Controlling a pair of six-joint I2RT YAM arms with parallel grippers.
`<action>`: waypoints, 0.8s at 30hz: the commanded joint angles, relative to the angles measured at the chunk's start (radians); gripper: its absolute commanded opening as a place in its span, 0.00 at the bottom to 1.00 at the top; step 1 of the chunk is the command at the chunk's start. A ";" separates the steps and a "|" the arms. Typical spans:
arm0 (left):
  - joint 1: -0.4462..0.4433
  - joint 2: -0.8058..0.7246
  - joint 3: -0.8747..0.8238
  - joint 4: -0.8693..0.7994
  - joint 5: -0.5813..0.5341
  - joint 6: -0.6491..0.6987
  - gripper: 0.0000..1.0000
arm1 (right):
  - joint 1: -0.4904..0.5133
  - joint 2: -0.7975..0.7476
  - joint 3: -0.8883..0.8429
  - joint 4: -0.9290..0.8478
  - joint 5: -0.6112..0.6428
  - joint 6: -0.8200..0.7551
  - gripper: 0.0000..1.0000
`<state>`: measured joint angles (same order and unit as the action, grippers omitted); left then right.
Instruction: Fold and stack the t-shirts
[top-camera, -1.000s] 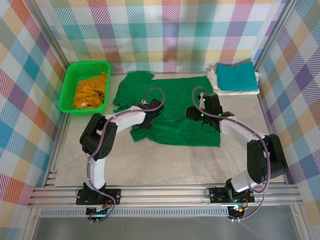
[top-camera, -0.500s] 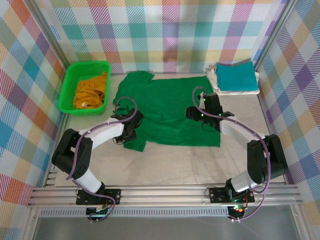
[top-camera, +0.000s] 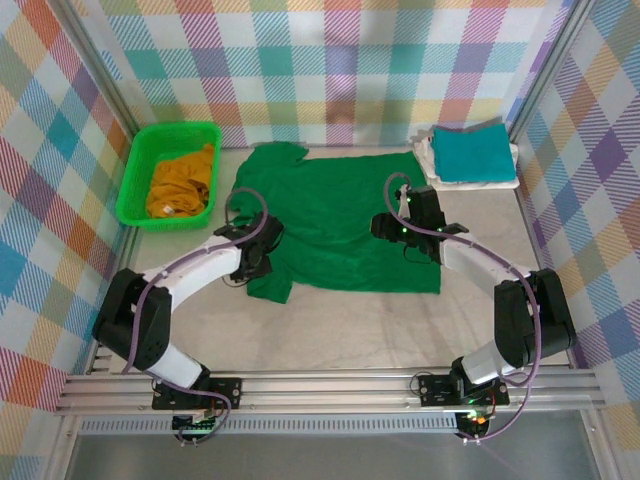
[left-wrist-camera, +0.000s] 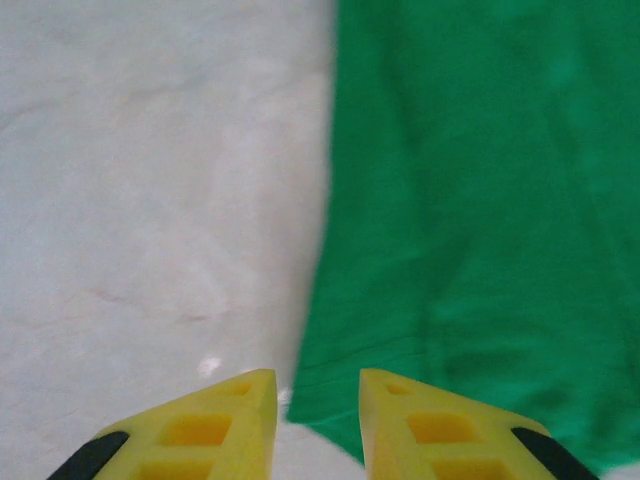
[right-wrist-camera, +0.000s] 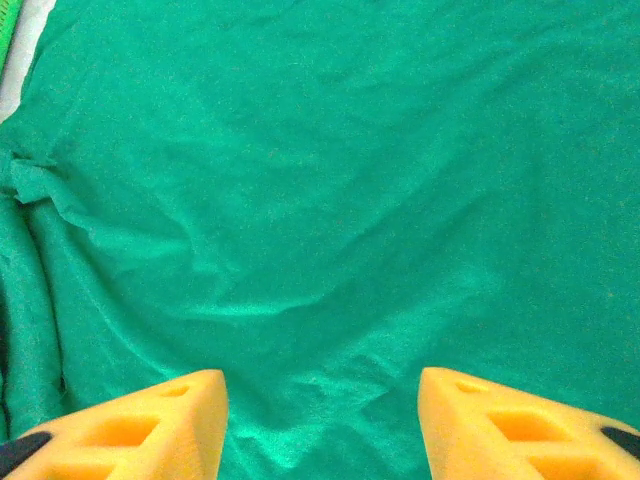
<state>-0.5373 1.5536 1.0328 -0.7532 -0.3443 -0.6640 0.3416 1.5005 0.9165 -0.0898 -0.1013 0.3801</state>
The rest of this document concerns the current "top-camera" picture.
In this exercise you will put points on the teal folded t-shirt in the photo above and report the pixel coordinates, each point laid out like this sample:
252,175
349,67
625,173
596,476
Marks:
475,152

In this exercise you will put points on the aluminium frame post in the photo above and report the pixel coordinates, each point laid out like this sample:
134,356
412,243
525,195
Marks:
550,65
95,65

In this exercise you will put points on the green plastic basket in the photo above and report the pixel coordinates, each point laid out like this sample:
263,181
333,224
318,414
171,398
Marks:
132,170

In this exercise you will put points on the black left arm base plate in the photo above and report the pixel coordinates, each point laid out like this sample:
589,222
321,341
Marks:
230,392

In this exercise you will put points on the aluminium mounting rail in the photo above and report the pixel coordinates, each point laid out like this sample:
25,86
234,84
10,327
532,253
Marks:
325,392

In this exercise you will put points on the grey metal panel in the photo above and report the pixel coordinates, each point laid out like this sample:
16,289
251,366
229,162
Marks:
325,457

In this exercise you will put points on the green t-shirt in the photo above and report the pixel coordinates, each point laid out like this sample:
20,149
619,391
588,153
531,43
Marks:
340,200

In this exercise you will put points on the grey folded t-shirt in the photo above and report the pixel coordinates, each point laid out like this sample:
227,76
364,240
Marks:
487,123

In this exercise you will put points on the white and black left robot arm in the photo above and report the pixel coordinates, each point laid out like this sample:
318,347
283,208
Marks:
200,270

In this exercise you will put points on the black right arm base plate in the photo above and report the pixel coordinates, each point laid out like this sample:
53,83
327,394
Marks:
432,390

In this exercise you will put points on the mustard yellow t-shirt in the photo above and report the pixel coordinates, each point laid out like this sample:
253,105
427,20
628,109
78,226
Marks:
175,187

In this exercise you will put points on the white folded t-shirt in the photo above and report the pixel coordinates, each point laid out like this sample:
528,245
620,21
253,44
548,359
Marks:
475,186

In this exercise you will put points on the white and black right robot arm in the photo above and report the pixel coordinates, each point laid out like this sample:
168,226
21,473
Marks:
470,260

